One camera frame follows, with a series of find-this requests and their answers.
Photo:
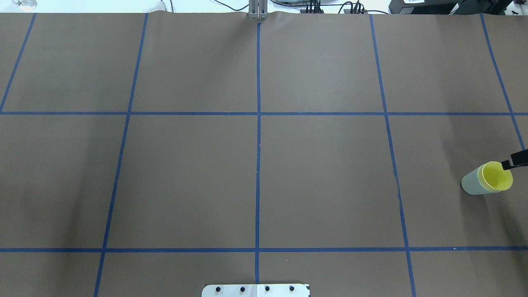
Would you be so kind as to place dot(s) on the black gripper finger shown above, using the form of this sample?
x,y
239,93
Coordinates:
x,y
518,159

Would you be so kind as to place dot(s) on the yellow plastic cup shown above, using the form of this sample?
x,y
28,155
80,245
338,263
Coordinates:
x,y
493,178

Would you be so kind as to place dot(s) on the green plastic cup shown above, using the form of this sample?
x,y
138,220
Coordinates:
x,y
471,183

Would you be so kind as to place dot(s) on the black box device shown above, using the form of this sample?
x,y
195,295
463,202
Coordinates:
x,y
440,7

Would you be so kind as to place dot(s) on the aluminium frame post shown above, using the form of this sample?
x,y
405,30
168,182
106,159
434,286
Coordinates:
x,y
258,9

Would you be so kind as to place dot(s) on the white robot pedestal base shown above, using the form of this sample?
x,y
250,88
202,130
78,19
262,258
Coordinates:
x,y
257,290

